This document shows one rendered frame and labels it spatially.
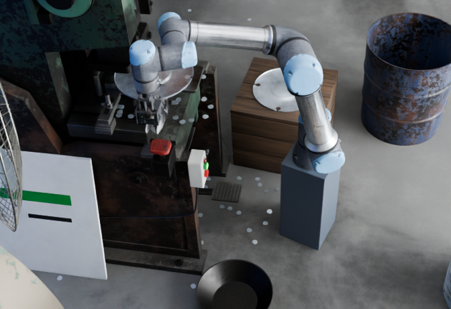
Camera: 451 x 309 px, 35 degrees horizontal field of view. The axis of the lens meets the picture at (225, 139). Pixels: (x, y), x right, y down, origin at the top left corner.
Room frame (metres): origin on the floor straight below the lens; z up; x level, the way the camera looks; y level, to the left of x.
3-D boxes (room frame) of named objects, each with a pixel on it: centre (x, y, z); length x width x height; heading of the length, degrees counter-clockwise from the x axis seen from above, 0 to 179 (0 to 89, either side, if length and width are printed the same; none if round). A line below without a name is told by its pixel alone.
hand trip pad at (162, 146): (1.65, 0.22, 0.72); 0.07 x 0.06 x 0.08; 77
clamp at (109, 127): (1.86, 0.41, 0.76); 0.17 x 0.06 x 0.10; 167
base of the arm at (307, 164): (1.85, -0.33, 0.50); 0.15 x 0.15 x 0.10
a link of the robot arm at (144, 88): (1.63, 0.22, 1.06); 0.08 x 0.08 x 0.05
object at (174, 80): (2.00, 0.25, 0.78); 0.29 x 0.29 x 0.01
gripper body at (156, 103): (1.62, 0.23, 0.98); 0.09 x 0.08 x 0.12; 167
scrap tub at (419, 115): (2.48, -0.86, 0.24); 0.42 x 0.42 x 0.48
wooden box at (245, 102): (2.35, -0.28, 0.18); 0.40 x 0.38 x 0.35; 70
